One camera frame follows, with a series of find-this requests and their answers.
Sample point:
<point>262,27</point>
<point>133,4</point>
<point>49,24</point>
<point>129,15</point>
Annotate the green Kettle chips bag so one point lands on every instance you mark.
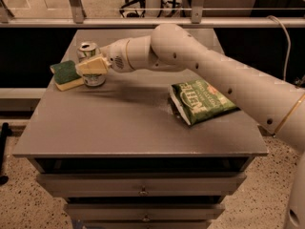
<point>198,101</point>

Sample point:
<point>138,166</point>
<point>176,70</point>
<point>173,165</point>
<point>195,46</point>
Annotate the metal railing frame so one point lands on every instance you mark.
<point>105,13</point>

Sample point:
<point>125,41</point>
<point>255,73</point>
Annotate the green yellow sponge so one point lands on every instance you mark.
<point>65,75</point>

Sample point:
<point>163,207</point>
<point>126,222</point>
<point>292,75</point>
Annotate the black stand at left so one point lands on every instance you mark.
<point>4,133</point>

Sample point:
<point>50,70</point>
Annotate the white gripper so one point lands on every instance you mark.
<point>116,56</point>

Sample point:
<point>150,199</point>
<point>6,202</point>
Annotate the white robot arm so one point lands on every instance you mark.
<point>278,106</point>

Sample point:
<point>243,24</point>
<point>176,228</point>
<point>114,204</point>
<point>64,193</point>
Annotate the grey drawer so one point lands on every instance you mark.
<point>140,185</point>
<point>144,212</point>

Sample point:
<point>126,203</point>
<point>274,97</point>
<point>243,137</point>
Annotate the top grey drawer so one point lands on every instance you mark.
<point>140,185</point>

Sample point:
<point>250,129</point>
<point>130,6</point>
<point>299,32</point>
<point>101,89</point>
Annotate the grey drawer cabinet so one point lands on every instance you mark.
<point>127,126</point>

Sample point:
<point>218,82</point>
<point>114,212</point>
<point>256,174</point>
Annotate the black office chair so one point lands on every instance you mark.
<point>133,9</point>

